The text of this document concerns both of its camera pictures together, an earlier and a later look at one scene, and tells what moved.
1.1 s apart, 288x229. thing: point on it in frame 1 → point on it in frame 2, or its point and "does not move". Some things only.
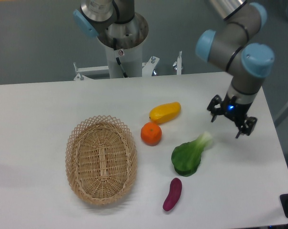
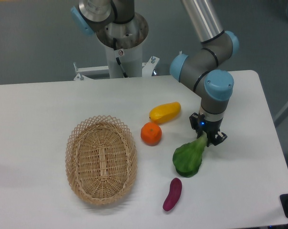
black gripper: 236,111 → 199,122
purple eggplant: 173,195 does not move
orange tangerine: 151,133 does not move
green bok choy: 186,157 does not move
